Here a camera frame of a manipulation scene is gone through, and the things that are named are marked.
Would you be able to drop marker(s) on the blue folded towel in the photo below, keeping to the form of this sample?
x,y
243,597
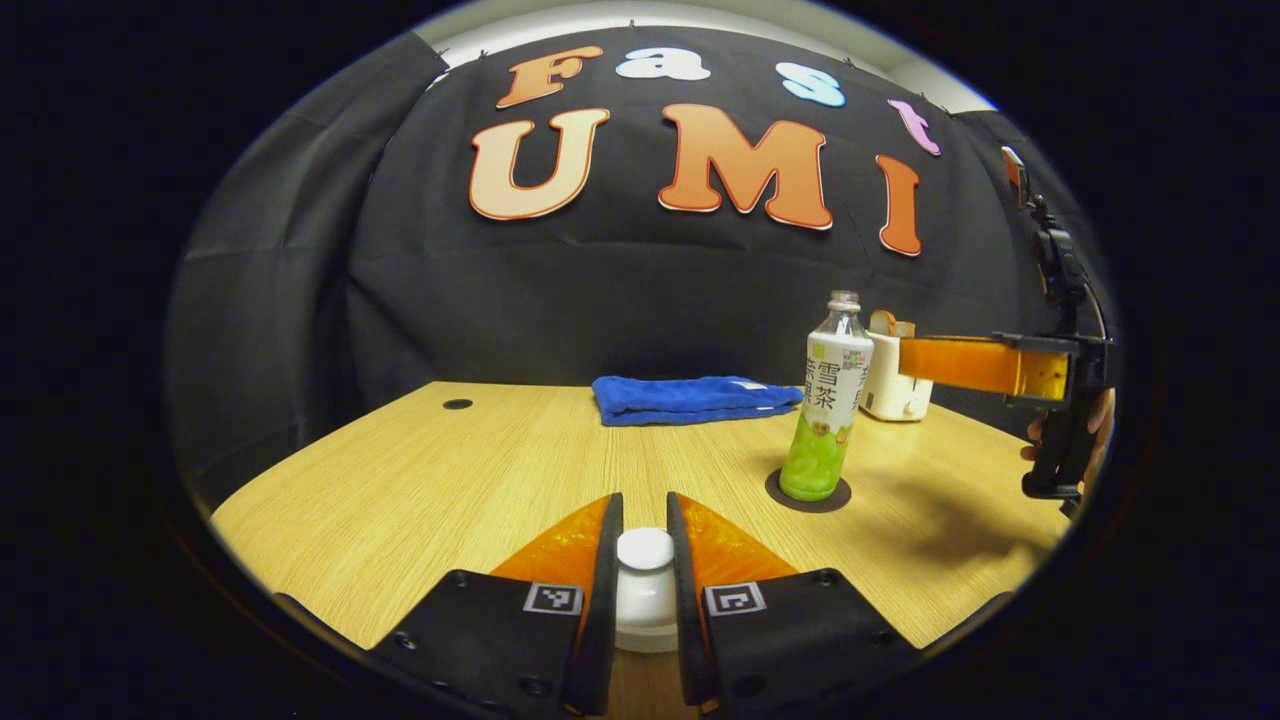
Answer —
x,y
690,398

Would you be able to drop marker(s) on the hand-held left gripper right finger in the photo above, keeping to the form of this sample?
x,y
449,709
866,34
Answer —
x,y
685,620

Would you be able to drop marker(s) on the black backdrop cloth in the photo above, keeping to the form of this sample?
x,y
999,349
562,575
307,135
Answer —
x,y
550,290

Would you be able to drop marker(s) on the white toaster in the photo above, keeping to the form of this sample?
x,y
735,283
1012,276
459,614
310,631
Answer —
x,y
895,390

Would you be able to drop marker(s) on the dark brown round coaster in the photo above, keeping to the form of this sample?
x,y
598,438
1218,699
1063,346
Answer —
x,y
775,492

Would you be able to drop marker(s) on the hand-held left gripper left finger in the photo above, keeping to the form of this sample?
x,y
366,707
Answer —
x,y
605,620

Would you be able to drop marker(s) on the clear water bottle white label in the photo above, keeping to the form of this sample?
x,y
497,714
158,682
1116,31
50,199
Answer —
x,y
830,400

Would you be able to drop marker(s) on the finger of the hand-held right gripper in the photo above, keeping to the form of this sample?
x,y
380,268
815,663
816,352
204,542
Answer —
x,y
1035,342

